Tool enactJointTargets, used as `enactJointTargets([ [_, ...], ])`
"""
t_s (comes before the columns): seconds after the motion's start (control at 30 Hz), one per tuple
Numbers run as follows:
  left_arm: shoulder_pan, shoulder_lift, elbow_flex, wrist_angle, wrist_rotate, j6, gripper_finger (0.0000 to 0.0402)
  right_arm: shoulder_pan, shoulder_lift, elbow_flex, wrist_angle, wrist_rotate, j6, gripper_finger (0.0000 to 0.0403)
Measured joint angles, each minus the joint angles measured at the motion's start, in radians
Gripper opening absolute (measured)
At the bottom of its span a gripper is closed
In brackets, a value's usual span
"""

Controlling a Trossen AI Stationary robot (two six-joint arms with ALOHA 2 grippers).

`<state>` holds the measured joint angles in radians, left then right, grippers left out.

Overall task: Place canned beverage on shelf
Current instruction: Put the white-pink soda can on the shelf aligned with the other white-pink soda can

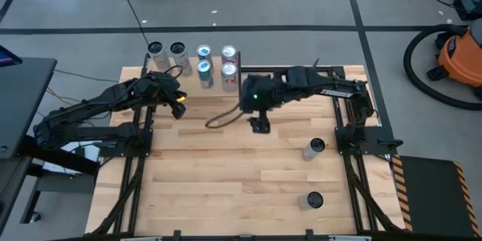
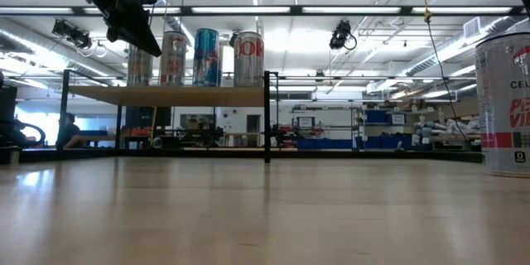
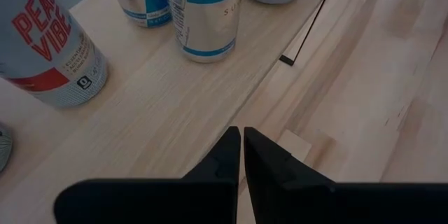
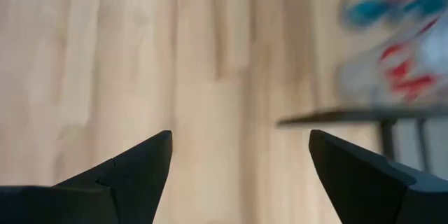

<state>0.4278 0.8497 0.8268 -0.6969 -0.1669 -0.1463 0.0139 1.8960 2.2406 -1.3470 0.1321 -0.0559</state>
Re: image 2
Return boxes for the white Celsius can red print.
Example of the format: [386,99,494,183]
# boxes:
[159,31,188,88]
[475,32,530,179]

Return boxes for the metal rack blue bins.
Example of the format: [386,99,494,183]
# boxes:
[349,105,415,151]

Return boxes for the silver Diet Coke can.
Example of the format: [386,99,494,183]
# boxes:
[233,31,265,88]

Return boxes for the silver ventilation duct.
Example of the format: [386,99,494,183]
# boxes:
[0,18,125,90]
[405,20,530,78]

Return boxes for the black cable loop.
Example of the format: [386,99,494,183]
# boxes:
[0,118,46,149]

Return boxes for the wooden shelf black metal frame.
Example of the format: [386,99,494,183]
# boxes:
[56,69,279,164]

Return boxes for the white Celsius can orange print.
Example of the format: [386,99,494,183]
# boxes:
[127,43,154,88]

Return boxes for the person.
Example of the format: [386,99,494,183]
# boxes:
[55,112,83,150]

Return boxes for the yellow black hanging cable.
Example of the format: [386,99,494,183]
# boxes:
[419,0,471,144]

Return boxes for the cluttered workbench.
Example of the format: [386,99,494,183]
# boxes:
[413,118,482,152]

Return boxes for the long ceiling light bar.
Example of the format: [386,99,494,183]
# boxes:
[0,5,525,17]

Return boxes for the black box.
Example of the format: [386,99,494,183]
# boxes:
[125,106,172,129]

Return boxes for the black hanging camera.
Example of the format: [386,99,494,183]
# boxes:
[329,19,358,51]

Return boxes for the black aluminium table frame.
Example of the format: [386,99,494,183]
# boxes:
[0,147,484,165]

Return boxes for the black ceiling spotlight cluster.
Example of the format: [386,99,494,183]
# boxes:
[51,19,93,50]

